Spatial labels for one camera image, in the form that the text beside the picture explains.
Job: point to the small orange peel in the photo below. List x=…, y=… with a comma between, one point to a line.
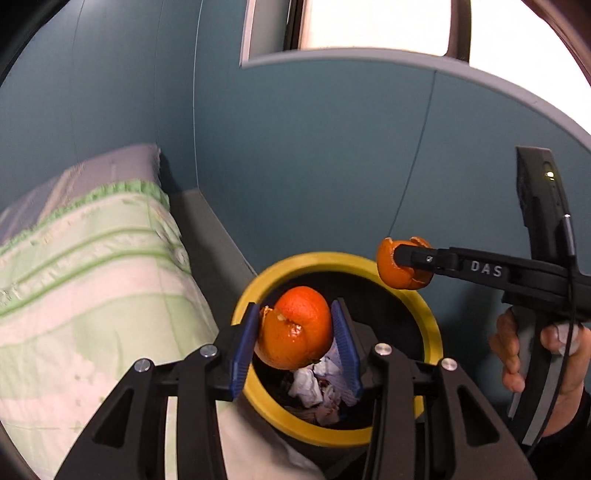
x=392, y=272

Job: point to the brown framed window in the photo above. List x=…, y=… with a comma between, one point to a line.
x=369, y=27

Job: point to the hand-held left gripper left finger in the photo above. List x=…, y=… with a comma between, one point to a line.
x=244, y=350

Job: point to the green patterned blanket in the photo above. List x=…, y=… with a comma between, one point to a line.
x=92, y=286

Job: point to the person's right forearm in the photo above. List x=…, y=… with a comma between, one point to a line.
x=577, y=420

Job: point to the yellow rimmed trash bin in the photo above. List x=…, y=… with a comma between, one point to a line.
x=401, y=318

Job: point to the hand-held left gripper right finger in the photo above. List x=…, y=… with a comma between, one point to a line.
x=344, y=350

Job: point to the white tissue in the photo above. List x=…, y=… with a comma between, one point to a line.
x=307, y=385

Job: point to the large orange peel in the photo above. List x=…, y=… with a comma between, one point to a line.
x=295, y=332

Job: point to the grey striped bed sheet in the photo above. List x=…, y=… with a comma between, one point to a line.
x=92, y=170

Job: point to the grey bed frame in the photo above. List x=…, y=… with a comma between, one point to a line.
x=207, y=240

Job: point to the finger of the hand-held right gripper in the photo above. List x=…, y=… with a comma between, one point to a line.
x=452, y=263

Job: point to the person's right hand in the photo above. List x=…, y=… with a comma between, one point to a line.
x=505, y=346

